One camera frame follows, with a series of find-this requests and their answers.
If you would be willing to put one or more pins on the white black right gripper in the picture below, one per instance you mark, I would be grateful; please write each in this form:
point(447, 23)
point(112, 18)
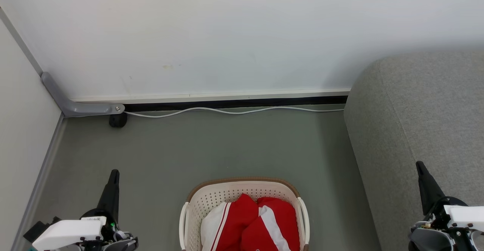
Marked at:
point(465, 216)

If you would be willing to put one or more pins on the black caster wheel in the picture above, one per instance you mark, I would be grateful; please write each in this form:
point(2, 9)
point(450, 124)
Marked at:
point(118, 120)

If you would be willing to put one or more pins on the grey fabric sofa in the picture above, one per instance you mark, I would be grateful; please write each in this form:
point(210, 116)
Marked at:
point(416, 122)

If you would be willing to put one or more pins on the grey aluminium corner post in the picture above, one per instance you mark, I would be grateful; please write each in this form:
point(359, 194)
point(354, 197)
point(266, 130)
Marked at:
point(20, 41)

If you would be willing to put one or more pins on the white baseboard strip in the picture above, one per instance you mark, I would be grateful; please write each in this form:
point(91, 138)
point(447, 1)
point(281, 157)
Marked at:
point(227, 95)

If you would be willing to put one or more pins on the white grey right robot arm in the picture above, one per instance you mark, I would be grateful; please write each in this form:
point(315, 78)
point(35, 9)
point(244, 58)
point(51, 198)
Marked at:
point(427, 240)

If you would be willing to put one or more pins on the grey aluminium floor rail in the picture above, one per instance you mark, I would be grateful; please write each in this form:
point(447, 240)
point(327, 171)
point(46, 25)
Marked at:
point(38, 185)

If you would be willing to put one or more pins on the white perforated basket brown rim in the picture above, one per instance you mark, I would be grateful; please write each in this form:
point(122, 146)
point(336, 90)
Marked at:
point(211, 198)

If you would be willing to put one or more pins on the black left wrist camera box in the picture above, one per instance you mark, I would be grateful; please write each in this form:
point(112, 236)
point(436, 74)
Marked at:
point(36, 230)

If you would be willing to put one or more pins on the grey metal angled bracket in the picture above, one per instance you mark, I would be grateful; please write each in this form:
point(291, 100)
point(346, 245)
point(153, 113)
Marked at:
point(75, 108)

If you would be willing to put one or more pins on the red and white garment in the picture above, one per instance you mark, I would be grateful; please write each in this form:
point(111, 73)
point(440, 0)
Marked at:
point(245, 220)

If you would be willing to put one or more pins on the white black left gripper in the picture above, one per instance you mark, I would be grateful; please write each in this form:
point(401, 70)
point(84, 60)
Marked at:
point(68, 232)

